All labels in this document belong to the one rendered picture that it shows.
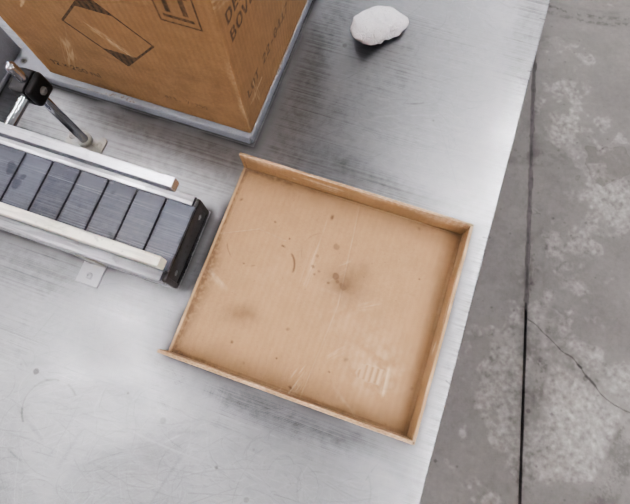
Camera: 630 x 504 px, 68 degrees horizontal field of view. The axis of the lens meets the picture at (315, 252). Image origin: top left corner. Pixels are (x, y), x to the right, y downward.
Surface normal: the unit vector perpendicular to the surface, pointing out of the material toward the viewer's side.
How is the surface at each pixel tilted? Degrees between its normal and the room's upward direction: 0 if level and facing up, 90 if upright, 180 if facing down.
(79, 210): 0
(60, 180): 0
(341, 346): 0
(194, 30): 90
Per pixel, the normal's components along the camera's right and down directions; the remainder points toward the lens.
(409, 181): -0.02, -0.25
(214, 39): -0.33, 0.91
